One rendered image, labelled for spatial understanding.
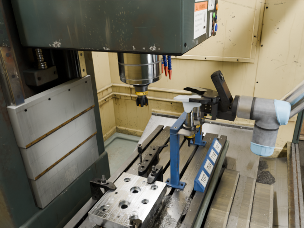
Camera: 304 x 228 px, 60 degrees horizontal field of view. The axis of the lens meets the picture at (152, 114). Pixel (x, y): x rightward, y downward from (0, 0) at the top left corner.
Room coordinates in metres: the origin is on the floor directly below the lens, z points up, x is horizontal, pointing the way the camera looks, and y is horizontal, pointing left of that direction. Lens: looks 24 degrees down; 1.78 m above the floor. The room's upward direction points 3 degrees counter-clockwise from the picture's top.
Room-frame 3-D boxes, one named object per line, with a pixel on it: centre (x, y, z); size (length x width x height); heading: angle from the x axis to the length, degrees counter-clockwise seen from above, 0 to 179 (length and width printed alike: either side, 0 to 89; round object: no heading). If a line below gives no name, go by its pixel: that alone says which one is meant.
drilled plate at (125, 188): (0.90, 0.11, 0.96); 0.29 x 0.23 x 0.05; 154
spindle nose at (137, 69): (0.96, 0.04, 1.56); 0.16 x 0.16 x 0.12
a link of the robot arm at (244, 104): (0.79, -0.31, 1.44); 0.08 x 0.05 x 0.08; 154
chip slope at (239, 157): (1.54, -0.25, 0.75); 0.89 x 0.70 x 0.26; 64
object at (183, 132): (1.05, -0.15, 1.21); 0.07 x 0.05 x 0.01; 64
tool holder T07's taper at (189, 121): (1.10, -0.17, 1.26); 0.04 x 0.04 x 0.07
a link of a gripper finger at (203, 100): (0.82, -0.17, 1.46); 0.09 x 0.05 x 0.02; 89
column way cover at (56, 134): (1.15, 0.44, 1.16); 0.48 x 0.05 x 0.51; 154
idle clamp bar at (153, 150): (1.23, 0.03, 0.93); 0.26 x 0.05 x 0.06; 159
